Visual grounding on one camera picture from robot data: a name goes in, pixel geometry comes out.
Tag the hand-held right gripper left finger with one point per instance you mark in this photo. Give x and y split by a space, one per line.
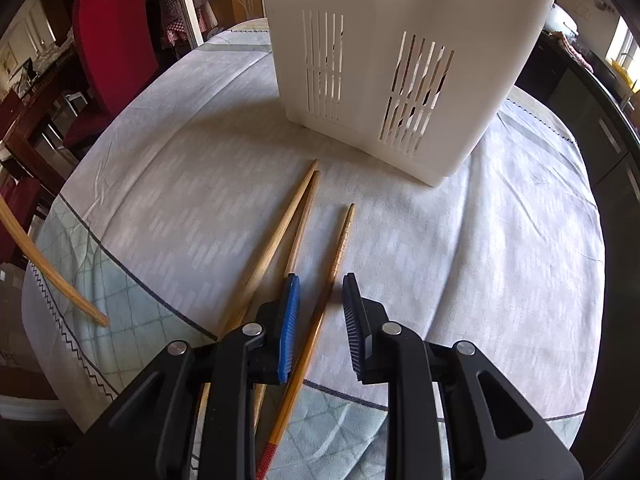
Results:
289 330

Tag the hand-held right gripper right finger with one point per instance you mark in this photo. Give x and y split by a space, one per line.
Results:
354 330

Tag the white plastic utensil holder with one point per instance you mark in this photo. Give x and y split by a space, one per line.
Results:
450 5

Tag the red upholstered chair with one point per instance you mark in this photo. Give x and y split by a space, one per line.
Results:
115 35
17 220

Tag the dark wooden dining table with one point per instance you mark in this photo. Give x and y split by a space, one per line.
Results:
30 120

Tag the pink cloth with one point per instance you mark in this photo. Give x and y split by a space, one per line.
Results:
575 52

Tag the white rice cooker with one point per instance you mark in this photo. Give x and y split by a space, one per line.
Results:
560 20

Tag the yellow plastic item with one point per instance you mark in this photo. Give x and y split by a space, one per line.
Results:
627 76

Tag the kitchen window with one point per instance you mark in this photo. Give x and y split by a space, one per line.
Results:
622 40

